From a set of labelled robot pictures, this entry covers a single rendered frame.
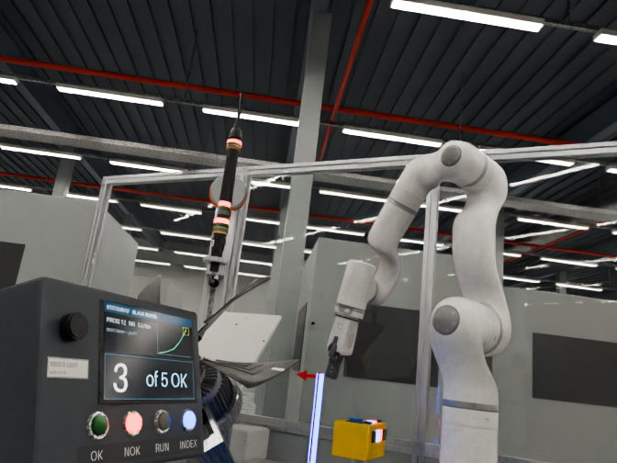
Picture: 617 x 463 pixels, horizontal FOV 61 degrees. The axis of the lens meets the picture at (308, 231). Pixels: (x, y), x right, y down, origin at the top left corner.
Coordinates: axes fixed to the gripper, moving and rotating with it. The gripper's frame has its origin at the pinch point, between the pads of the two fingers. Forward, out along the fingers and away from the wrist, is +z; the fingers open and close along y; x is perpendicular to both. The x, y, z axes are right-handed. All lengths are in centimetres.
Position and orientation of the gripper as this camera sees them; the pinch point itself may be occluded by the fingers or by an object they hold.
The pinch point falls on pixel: (332, 370)
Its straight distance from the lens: 152.6
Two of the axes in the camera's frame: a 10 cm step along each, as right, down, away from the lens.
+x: -8.8, -2.1, 4.2
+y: 3.8, 2.2, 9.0
